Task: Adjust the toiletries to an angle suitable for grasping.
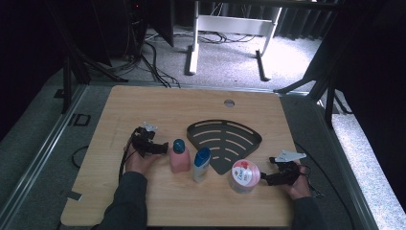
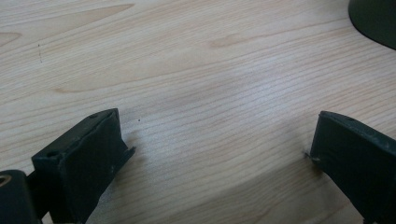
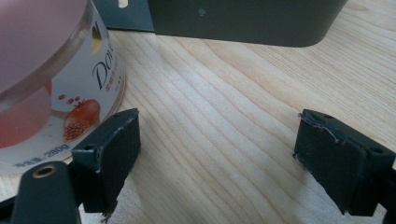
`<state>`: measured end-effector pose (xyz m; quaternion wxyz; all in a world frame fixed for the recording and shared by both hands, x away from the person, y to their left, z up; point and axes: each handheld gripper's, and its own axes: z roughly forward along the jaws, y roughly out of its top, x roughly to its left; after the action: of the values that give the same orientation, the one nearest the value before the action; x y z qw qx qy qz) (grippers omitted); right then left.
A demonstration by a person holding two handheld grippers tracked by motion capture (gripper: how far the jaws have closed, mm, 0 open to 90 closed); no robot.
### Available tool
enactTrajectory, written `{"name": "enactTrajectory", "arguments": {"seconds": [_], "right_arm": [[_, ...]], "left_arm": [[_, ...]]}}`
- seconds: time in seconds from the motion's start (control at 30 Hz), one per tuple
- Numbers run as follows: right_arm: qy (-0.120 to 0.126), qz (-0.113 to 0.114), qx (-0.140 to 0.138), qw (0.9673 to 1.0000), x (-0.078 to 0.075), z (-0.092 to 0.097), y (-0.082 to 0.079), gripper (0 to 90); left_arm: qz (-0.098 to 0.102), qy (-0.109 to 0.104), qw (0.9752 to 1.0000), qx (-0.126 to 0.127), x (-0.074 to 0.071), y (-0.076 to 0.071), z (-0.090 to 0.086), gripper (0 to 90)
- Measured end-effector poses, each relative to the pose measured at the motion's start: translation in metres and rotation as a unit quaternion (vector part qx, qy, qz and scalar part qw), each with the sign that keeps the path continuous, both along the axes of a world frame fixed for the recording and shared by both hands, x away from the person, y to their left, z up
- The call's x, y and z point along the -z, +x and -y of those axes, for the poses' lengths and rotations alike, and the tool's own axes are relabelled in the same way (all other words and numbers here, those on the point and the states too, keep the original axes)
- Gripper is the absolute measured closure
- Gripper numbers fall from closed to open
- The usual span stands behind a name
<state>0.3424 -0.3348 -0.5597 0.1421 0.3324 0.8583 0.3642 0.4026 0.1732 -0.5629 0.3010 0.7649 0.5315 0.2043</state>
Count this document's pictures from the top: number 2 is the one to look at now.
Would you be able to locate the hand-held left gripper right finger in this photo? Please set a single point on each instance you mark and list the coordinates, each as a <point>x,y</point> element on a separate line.
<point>358,161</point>

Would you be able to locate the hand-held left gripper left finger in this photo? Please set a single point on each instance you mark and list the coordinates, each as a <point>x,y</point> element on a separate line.
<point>77,165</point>

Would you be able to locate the dark grey slotted tray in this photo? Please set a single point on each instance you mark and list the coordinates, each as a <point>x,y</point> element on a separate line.
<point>376,18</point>

